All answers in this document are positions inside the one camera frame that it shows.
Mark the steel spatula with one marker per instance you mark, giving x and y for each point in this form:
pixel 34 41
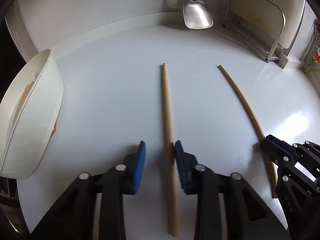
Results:
pixel 197 12

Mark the steel cutting board rack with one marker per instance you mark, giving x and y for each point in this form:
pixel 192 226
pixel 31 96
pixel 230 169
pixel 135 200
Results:
pixel 281 25

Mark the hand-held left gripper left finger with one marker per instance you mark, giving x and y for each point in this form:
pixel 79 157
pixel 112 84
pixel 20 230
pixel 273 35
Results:
pixel 139 165

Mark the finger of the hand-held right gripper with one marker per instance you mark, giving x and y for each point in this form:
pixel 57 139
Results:
pixel 271 148
pixel 282 142

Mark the wooden chopstick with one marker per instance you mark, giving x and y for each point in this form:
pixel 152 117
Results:
pixel 164 100
pixel 168 100
pixel 224 73

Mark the wall power socket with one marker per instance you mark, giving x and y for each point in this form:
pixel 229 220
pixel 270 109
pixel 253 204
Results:
pixel 310 65

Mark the bundle of wooden chopsticks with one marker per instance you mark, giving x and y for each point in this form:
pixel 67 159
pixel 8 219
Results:
pixel 25 95

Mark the cream cutting board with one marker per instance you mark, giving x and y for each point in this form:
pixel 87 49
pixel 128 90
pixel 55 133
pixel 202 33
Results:
pixel 255 12

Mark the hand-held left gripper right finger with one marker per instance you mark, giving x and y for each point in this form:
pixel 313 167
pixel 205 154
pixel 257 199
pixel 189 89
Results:
pixel 180 165

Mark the white round basin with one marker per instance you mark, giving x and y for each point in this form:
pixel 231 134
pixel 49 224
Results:
pixel 37 120

